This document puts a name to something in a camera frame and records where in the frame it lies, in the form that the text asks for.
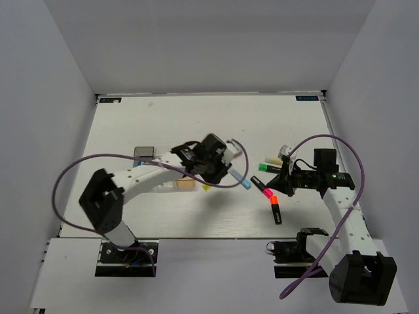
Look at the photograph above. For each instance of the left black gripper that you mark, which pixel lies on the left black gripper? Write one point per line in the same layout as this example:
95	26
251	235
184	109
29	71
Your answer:
215	177

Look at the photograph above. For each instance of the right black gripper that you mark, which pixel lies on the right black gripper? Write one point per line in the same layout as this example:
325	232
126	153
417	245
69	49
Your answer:
280	182

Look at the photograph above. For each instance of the pink highlighter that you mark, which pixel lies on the pink highlighter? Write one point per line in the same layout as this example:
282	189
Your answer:
261	187

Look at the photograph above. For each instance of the cream highlighter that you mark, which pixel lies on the cream highlighter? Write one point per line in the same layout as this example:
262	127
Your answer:
273	160

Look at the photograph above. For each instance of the yellow highlighter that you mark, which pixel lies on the yellow highlighter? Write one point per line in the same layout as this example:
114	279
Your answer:
206	187

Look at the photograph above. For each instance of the light blue marker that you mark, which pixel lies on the light blue marker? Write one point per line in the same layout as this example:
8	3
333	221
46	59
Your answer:
239	177

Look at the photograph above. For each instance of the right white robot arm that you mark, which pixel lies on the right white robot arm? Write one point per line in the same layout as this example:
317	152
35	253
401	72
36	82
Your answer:
358	272

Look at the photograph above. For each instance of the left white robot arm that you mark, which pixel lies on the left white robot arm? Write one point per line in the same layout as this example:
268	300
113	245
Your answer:
106	193

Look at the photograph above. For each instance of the orange highlighter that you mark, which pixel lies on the orange highlighter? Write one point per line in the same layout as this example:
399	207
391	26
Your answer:
276	210

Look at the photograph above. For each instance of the green highlighter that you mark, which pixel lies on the green highlighter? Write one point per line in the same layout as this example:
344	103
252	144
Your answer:
268	168

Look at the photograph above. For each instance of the tan plastic container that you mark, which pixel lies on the tan plastic container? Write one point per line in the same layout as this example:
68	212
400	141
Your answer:
185	184

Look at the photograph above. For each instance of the clear plastic container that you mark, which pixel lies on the clear plastic container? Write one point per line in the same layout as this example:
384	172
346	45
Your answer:
165	187

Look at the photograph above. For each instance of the dark grey plastic container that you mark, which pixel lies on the dark grey plastic container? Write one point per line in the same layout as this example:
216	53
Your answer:
143	153

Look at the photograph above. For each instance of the right blue corner label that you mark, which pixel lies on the right blue corner label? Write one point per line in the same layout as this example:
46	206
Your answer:
307	98

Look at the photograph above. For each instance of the blue corner label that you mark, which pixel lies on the blue corner label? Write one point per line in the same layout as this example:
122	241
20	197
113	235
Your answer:
307	98
110	100

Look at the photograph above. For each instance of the left blue corner label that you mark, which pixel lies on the left blue corner label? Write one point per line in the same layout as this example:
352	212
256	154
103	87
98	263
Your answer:
110	100

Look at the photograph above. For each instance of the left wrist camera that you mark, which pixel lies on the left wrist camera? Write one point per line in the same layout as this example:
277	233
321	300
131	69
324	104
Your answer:
232	151

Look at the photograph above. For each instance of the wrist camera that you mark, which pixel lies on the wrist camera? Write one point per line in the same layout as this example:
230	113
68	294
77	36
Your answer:
284	151
232	151

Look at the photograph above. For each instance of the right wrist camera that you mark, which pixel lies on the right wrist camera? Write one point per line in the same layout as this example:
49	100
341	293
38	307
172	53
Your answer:
284	151

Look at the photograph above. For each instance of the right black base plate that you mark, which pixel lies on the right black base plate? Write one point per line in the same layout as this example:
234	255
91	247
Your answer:
289	261

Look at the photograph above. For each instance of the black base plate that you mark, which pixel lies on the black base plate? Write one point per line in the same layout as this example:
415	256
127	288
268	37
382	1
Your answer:
289	261
124	264

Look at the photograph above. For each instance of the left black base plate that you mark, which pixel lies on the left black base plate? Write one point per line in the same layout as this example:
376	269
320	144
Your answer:
124	264

